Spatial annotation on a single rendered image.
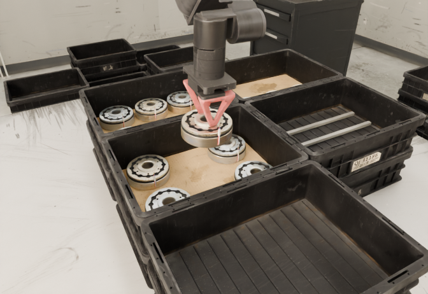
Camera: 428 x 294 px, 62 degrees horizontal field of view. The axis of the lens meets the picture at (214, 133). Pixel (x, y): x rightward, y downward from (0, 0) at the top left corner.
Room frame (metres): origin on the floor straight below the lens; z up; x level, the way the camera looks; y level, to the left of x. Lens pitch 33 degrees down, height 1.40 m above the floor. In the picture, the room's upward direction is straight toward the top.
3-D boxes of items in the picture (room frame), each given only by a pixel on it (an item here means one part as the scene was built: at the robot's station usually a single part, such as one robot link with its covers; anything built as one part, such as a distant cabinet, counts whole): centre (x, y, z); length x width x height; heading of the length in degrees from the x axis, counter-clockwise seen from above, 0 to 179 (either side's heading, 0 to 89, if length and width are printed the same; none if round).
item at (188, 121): (0.61, 0.01, 1.04); 0.10 x 0.10 x 0.01
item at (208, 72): (0.61, 0.01, 1.16); 0.10 x 0.07 x 0.07; 26
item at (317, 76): (1.12, -0.19, 0.87); 0.40 x 0.30 x 0.11; 118
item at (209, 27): (0.61, 0.00, 1.22); 0.07 x 0.06 x 0.07; 118
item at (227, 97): (0.60, 0.01, 1.09); 0.07 x 0.07 x 0.09; 26
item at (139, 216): (0.67, 0.03, 0.92); 0.40 x 0.30 x 0.02; 118
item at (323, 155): (0.85, -0.33, 0.92); 0.40 x 0.30 x 0.02; 118
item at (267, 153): (0.67, 0.03, 0.87); 0.40 x 0.30 x 0.11; 118
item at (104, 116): (0.95, 0.30, 0.86); 0.10 x 0.10 x 0.01
